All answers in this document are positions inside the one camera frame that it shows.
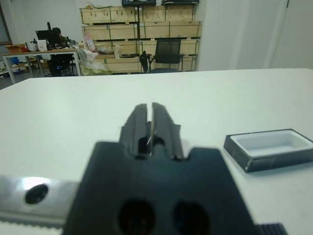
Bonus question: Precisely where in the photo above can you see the black mesh office chair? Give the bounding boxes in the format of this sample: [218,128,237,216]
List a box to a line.
[146,38,186,74]

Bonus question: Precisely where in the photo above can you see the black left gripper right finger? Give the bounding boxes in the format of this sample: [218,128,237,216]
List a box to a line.
[151,102,185,161]

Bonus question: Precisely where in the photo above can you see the white office desk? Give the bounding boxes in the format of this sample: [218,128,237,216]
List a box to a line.
[2,47,82,85]

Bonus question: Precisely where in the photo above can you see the black computer tower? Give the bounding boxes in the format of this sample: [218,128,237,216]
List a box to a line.
[48,58,65,77]

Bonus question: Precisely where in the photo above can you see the yellow plastic bag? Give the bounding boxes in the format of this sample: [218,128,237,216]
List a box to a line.
[82,62,111,75]

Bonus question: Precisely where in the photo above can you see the seated person dark clothes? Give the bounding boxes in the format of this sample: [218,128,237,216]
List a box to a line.
[50,27,69,50]

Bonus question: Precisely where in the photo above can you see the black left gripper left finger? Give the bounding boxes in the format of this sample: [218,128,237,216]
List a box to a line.
[119,104,151,159]

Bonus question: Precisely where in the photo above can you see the black box base white insert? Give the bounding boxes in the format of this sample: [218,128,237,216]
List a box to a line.
[224,127,313,173]

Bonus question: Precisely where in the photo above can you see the black carry case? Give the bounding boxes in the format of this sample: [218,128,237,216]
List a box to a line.
[161,0,200,5]
[121,0,162,7]

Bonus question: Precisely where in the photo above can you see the brown cardboard box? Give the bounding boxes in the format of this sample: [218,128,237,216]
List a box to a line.
[5,43,26,54]

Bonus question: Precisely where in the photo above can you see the white plastic bag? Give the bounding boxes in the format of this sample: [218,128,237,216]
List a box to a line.
[77,47,99,65]

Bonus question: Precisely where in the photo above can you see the black computer monitor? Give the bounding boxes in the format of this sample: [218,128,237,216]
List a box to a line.
[35,29,53,41]

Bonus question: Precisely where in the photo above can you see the pink white carton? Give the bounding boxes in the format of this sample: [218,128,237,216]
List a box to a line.
[84,38,96,51]

